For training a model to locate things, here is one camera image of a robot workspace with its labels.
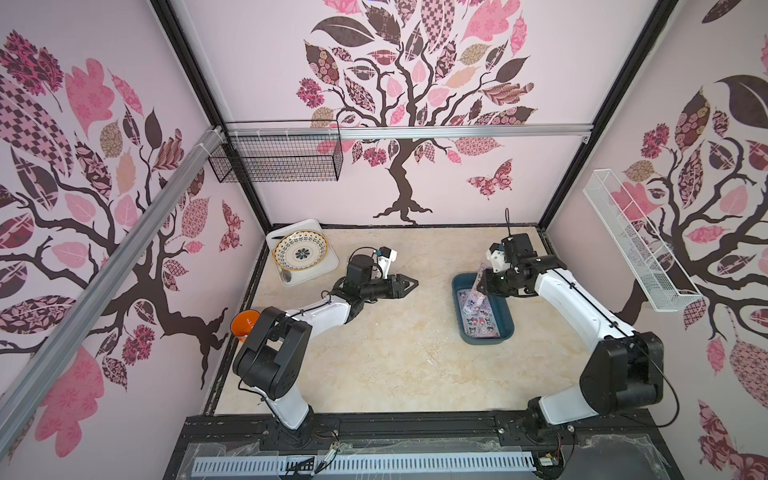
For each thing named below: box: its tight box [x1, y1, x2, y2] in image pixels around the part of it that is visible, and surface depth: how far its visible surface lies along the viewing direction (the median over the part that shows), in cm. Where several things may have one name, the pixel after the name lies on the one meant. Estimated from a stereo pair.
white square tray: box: [266, 218, 339, 286], surface depth 112 cm
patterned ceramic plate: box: [273, 230, 328, 272], surface depth 115 cm
